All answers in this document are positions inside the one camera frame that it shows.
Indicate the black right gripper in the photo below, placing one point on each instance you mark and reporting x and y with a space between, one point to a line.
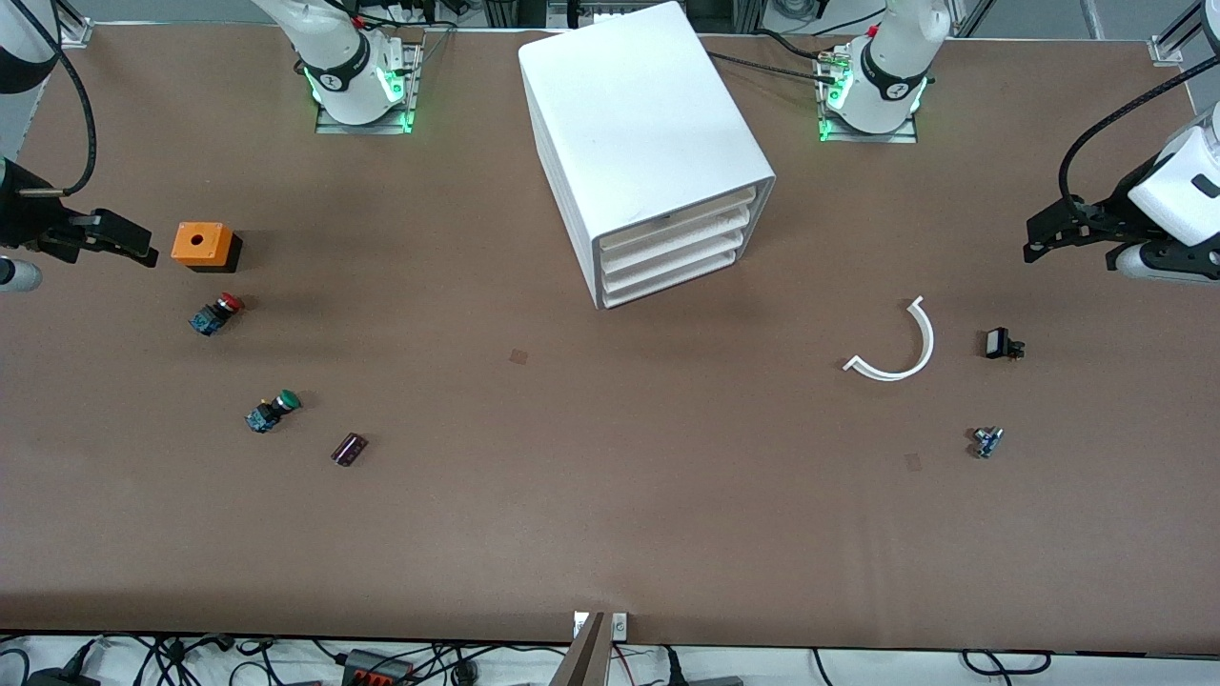
21 213

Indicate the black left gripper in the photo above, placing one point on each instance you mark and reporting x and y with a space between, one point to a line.
1113 211

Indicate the white plastic drawer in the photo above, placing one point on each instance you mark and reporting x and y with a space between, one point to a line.
679 242
679 223
679 260
679 277

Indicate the white drawer cabinet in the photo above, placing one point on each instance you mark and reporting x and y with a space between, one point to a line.
629 105

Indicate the white curved plastic strip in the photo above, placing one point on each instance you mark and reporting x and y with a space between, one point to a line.
928 341

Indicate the small blue electronic component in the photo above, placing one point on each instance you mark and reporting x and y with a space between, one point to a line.
986 443

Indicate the dark purple capacitor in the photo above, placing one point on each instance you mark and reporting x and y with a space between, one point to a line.
349 450

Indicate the black orange power strip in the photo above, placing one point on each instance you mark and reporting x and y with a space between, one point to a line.
367 667

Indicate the orange button enclosure box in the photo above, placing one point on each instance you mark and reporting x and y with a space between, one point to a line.
200 246

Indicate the small black switch component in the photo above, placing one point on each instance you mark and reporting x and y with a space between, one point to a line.
998 343

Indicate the red push button switch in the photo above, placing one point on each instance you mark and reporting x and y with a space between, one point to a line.
214 316

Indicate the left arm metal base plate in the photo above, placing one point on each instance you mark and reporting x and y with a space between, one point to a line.
896 136

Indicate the aluminium frame profile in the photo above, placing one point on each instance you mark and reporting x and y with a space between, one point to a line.
1177 38
76 30

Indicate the green push button switch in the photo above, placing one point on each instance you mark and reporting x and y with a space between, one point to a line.
272 412

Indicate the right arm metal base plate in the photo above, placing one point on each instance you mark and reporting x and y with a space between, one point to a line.
412 86

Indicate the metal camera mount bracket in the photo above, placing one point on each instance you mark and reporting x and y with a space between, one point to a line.
586 662

